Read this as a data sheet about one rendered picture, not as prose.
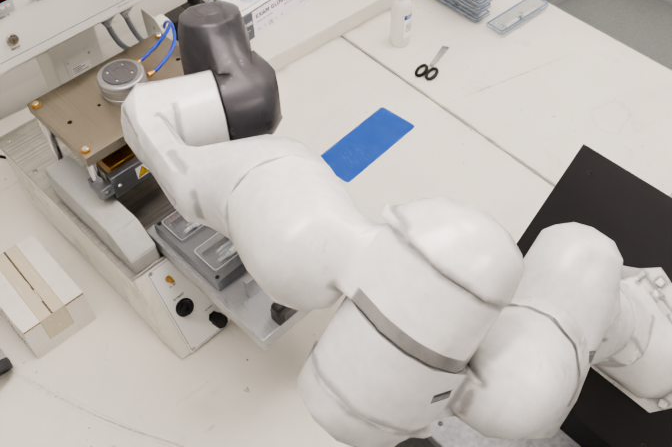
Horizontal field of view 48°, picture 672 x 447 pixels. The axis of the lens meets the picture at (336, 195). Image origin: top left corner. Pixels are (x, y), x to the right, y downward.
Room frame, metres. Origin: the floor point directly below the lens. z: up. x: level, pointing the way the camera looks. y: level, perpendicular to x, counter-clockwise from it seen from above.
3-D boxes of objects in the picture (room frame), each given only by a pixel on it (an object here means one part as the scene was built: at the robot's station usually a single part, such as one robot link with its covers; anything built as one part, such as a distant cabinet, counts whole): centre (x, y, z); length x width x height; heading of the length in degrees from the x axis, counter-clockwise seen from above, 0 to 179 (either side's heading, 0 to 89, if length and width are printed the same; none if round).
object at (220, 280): (0.77, 0.17, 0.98); 0.20 x 0.17 x 0.03; 133
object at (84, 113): (1.00, 0.35, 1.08); 0.31 x 0.24 x 0.13; 133
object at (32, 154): (0.98, 0.37, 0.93); 0.46 x 0.35 x 0.01; 43
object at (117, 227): (0.81, 0.40, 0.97); 0.25 x 0.05 x 0.07; 43
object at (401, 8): (1.52, -0.18, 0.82); 0.05 x 0.05 x 0.14
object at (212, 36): (0.70, 0.12, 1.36); 0.18 x 0.10 x 0.13; 17
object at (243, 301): (0.73, 0.14, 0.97); 0.30 x 0.22 x 0.08; 43
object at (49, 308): (0.76, 0.56, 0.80); 0.19 x 0.13 x 0.09; 39
